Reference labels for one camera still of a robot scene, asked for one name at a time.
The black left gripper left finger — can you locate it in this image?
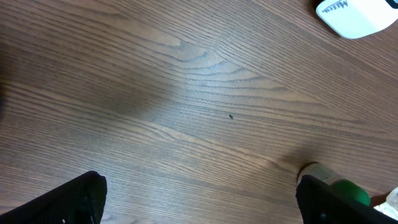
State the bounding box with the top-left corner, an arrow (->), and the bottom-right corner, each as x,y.
1,171 -> 107,224

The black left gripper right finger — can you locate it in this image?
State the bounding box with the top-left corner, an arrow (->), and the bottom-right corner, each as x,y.
296,175 -> 397,224

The green lid seasoning jar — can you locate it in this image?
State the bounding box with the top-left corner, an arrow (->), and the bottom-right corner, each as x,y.
297,162 -> 371,206

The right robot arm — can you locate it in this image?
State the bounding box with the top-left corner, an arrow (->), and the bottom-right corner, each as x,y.
370,187 -> 398,220

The white barcode scanner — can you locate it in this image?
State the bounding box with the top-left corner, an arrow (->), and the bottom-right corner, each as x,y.
315,0 -> 397,39

